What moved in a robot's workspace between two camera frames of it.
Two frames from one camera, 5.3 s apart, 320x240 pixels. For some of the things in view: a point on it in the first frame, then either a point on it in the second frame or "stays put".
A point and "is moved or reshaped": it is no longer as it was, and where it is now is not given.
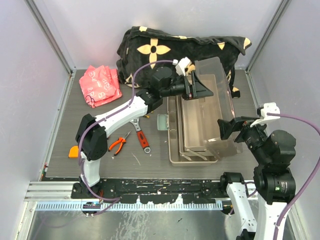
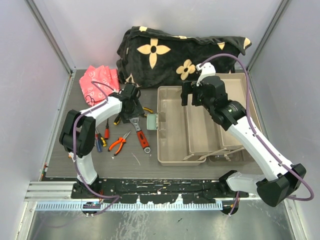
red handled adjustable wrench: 145,145 stays put
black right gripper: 226,127 -> 189,87
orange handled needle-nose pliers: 122,140 stays put
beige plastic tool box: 194,137 is moved or reshaped
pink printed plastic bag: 100,85 stays put
